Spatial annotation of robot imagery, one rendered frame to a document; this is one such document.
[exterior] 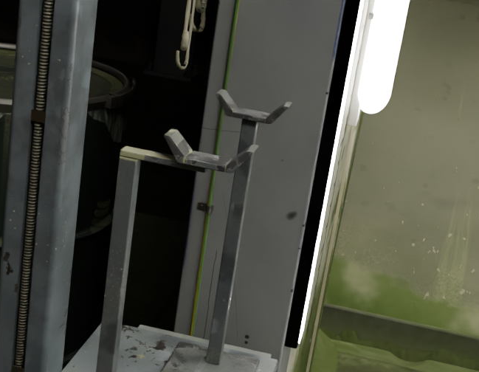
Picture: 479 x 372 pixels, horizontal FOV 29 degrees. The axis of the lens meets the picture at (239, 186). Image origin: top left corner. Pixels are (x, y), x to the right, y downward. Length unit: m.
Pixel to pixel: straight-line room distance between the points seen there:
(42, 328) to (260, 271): 0.53
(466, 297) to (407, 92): 0.69
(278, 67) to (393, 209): 1.62
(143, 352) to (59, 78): 0.37
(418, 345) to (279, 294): 1.47
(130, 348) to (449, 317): 1.86
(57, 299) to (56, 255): 0.06
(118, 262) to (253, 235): 0.60
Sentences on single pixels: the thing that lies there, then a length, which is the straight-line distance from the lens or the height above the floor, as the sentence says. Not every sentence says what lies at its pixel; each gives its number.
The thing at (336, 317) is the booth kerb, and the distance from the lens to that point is 2.86.
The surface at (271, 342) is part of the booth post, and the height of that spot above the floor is 0.65.
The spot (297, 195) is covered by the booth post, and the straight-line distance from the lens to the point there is 1.39.
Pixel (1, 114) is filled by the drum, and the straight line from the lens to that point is 1.82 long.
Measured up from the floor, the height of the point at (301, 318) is 0.70.
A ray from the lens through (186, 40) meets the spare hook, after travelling 1.38.
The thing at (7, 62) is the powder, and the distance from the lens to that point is 2.26.
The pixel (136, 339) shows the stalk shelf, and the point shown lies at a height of 0.79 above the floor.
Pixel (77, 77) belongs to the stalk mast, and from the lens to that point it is 0.91.
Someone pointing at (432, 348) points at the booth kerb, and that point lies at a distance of 2.89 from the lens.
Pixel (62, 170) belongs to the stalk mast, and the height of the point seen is 1.04.
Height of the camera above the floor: 1.32
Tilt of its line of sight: 18 degrees down
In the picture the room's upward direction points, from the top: 9 degrees clockwise
